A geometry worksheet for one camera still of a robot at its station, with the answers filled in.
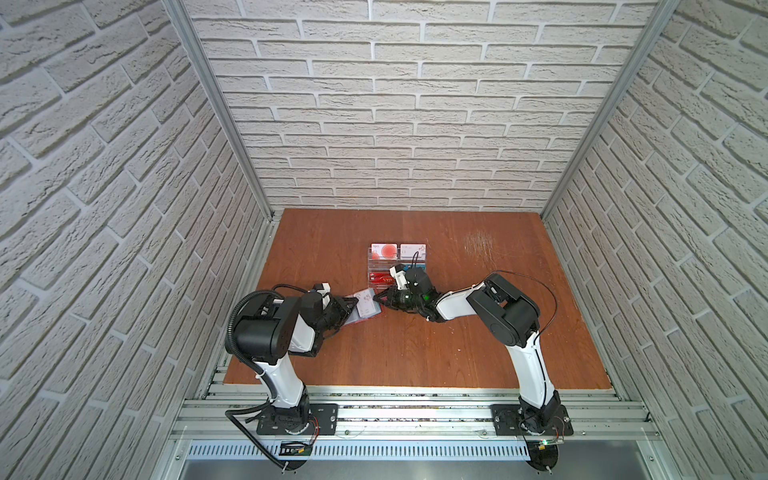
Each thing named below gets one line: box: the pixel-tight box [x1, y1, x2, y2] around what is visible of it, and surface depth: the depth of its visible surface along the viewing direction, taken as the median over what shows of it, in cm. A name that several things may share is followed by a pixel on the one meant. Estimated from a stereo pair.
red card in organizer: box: [369, 272, 395, 285], surface depth 99 cm
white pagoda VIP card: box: [354, 288, 376, 318], surface depth 94 cm
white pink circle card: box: [371, 243, 398, 260], surface depth 99 cm
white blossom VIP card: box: [400, 243, 427, 261], surface depth 99 cm
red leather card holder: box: [344, 288, 382, 326], surface depth 93 cm
